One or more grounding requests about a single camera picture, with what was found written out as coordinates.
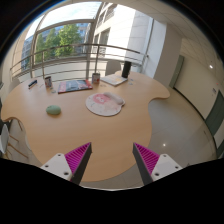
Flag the dark blue stapler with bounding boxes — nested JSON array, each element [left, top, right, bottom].
[[27, 79, 39, 89]]

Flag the white chair with wooden legs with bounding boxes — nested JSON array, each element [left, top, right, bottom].
[[0, 118, 30, 160]]

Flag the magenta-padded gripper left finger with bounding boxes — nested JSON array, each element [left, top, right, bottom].
[[40, 142, 93, 186]]

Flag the round pink cartoon mouse pad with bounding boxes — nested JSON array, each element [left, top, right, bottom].
[[85, 91, 126, 117]]

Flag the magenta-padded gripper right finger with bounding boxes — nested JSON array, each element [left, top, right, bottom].
[[132, 142, 184, 186]]

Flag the red and grey magazine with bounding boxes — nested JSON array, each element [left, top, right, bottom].
[[57, 79, 94, 95]]

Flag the green door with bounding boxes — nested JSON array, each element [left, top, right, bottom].
[[204, 89, 224, 138]]

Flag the mint green computer mouse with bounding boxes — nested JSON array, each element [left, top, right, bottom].
[[45, 104, 62, 116]]

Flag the grey chair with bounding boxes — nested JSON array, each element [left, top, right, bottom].
[[105, 59, 122, 76]]

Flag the printed mug with red apple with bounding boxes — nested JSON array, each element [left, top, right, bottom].
[[91, 72, 102, 85]]

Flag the tall black speaker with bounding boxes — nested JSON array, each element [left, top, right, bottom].
[[121, 60, 133, 79]]

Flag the metal balcony railing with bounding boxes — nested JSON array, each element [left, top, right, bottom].
[[9, 42, 150, 82]]

